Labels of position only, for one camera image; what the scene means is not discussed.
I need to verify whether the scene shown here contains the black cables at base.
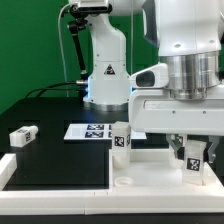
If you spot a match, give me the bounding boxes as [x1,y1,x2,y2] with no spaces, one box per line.
[24,79,90,99]

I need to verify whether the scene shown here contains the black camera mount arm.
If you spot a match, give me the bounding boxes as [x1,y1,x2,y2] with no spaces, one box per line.
[67,21,88,80]

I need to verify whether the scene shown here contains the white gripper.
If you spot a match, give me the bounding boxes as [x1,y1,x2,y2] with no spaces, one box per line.
[128,63,224,163]

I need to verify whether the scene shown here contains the grey cable hanging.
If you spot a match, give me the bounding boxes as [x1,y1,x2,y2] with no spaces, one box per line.
[57,3,72,98]

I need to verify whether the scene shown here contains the white tag sheet with markers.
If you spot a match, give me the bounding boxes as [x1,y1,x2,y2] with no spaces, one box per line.
[63,123,147,142]

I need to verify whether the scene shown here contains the camera on top mount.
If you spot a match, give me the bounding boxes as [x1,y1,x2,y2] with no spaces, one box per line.
[68,0,112,14]

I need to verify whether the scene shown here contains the white square table top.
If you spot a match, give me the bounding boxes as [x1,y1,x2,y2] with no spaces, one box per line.
[110,149,216,189]

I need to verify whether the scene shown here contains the white U-shaped obstacle fence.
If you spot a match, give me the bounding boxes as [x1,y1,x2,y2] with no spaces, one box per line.
[0,154,224,215]

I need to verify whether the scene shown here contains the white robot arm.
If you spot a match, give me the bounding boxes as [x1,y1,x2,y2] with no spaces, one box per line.
[68,0,224,150]

